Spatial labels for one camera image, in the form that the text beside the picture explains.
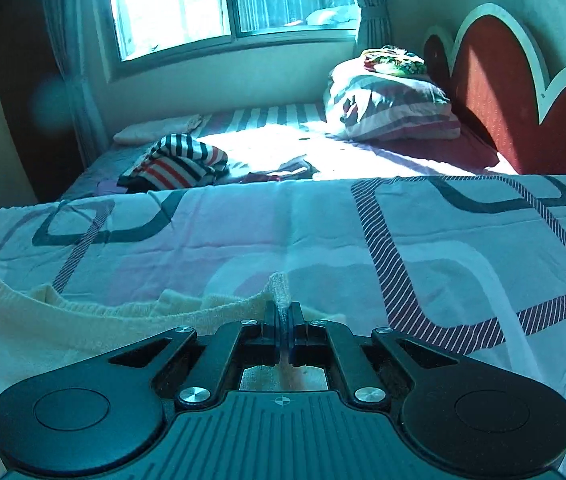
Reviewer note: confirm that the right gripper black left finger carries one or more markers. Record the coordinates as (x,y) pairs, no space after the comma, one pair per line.
(106,417)

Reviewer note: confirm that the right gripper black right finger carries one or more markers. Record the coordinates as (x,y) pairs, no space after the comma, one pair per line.
(464,417)

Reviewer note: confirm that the cream knitted sweater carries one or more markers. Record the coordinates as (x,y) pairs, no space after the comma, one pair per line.
(41,330)

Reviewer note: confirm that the patterned bed quilt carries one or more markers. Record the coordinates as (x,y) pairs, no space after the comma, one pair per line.
(473,265)

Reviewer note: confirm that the pink small pillow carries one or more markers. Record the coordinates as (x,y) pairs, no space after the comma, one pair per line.
(150,132)

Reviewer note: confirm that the striped folded garment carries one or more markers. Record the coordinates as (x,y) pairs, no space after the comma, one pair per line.
(174,162)

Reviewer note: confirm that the left teal curtain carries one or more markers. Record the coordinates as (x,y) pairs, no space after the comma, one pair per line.
(64,22)

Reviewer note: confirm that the teal curtain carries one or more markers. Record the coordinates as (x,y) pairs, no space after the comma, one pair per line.
(375,5)
(64,22)

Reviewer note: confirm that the striped grey pillow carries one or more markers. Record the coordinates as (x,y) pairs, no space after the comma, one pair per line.
(363,106)

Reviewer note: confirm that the red heart headboard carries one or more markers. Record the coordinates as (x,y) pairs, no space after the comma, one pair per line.
(495,74)

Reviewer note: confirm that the colourful folded cloth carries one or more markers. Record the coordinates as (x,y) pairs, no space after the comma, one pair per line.
(393,61)

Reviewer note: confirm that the white item on windowsill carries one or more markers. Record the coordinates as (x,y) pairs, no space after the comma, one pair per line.
(337,16)

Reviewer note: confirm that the right teal curtain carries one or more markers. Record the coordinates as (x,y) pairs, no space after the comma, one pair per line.
(375,5)

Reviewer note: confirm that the window with frame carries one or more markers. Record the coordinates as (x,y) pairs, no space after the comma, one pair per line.
(141,35)

